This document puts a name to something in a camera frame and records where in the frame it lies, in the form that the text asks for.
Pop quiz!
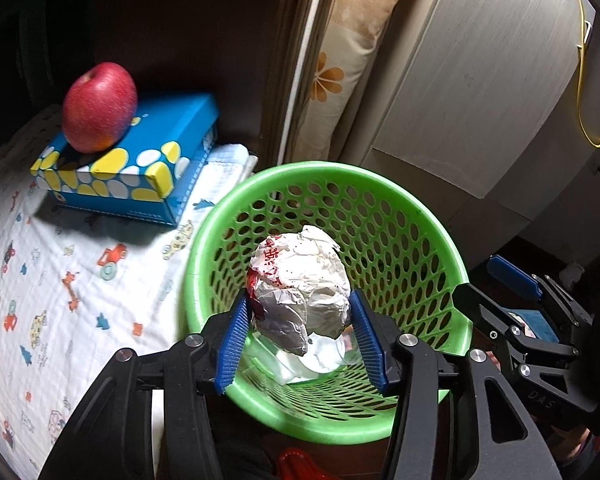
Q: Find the green perforated plastic basket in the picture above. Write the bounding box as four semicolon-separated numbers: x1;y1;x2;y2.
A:
181;161;473;445

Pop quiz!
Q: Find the red apple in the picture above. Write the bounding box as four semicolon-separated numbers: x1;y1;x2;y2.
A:
62;62;139;154

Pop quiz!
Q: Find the yellow cable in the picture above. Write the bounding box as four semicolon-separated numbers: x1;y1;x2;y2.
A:
574;0;600;149

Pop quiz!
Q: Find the dark brown wooden board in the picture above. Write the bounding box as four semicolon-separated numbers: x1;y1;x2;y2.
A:
80;0;341;171

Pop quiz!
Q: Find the blue cloth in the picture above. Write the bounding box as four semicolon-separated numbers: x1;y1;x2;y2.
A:
510;309;556;341

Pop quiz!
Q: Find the clear plastic wrapper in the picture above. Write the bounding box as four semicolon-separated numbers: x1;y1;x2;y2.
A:
245;332;371;386

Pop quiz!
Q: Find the printed white blanket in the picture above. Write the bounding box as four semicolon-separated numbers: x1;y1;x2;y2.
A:
0;105;258;480

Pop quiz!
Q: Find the flower print pillow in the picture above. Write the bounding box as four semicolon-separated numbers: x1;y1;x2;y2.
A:
292;0;426;161

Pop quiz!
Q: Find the blue dotted tissue box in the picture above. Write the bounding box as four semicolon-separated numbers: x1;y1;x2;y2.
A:
30;92;219;227

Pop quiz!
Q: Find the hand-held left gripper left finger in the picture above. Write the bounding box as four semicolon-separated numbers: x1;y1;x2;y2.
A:
39;294;253;480

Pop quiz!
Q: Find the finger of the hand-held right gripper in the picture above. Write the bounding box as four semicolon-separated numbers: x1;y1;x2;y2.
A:
487;255;593;331
452;284;578;358

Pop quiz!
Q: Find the red plastic object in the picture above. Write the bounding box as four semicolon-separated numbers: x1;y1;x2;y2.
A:
277;447;341;480

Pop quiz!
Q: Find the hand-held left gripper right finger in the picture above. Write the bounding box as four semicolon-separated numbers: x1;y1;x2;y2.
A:
349;289;563;480

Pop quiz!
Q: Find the white red-printed paper ball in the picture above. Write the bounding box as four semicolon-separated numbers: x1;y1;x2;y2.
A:
246;226;352;358

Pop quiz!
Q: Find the small white crumpled tissue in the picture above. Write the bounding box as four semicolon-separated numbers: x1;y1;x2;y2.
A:
560;262;588;286

